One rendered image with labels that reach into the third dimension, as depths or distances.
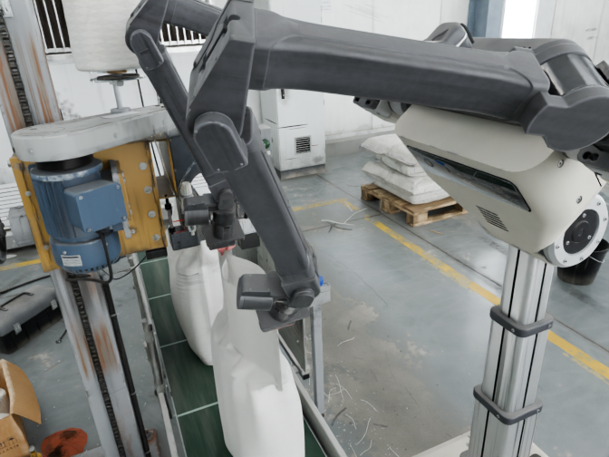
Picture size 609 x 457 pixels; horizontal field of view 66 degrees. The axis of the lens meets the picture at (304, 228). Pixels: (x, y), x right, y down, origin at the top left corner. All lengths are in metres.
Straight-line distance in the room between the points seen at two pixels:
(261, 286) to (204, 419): 1.01
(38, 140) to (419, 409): 1.84
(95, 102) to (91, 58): 2.94
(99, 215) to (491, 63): 0.83
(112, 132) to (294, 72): 0.75
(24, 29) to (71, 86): 2.69
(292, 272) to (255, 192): 0.19
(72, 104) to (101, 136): 2.91
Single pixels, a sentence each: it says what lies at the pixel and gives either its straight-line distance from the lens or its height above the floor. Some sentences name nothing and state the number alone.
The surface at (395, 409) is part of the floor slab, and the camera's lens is 2.29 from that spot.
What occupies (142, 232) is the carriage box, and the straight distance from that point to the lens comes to 1.40.
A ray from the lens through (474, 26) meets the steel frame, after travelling 7.11.
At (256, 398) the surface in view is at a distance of 1.18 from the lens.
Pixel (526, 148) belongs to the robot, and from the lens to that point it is 0.81.
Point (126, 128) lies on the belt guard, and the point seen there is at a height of 1.40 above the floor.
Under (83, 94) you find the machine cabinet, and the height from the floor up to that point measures 1.18.
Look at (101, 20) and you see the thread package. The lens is 1.10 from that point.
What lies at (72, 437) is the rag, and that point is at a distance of 2.41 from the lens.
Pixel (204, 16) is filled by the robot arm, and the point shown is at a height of 1.62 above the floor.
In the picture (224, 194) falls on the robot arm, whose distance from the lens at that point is 1.12.
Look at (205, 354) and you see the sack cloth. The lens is 1.95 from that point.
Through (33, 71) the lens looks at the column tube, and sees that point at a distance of 1.36.
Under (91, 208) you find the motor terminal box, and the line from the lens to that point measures 1.09.
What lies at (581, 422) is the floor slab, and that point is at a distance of 2.45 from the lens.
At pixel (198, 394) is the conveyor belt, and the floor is 0.38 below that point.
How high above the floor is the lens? 1.61
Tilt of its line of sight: 24 degrees down
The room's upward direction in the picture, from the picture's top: 3 degrees counter-clockwise
